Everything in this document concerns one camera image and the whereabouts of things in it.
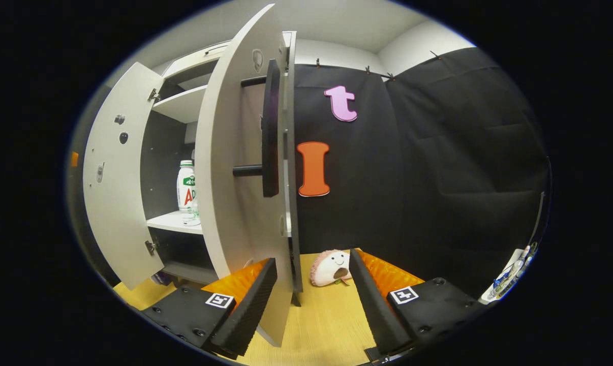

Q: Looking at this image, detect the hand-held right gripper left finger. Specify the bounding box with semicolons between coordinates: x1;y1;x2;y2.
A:
141;257;278;360

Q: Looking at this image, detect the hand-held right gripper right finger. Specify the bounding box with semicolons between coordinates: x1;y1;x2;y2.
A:
348;248;490;356

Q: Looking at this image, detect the white cabinet door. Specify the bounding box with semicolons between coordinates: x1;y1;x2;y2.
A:
83;62;166;290
162;43;231;82
195;4;293;348

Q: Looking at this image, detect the white green plastic bottle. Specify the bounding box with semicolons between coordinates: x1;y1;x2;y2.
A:
177;160;201;227

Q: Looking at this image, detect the pink plush toy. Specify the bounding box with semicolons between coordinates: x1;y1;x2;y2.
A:
310;249;352;287

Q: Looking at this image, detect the white cabinet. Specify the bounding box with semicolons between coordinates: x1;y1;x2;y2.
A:
140;30;304;307

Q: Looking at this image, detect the white side table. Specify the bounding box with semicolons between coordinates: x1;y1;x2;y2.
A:
479;244;538;306

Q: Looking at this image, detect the black backdrop cloth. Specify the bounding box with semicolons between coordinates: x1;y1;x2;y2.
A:
68;47;550;300

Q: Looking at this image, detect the black door handle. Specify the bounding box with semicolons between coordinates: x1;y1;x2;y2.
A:
233;58;282;198

